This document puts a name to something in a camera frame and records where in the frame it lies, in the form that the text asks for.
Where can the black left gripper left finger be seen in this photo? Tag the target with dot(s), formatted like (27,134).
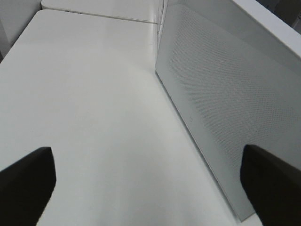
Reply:
(26,187)

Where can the white microwave door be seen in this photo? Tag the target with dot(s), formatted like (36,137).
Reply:
(233,83)

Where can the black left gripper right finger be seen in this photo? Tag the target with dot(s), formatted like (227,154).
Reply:
(272,186)

